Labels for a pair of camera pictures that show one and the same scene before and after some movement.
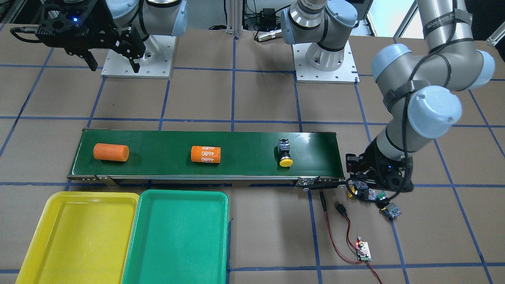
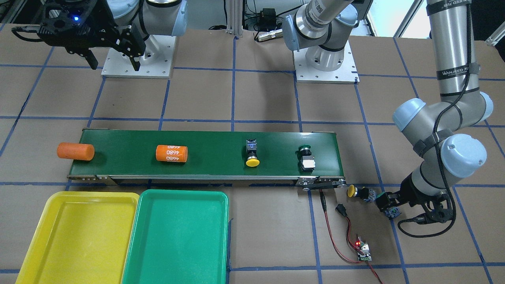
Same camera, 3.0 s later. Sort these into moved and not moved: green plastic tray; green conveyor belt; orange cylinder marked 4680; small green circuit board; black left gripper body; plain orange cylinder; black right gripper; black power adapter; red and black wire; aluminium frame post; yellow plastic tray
Moved: orange cylinder marked 4680; black left gripper body; plain orange cylinder
Not moved: small green circuit board; red and black wire; aluminium frame post; black power adapter; green plastic tray; green conveyor belt; yellow plastic tray; black right gripper
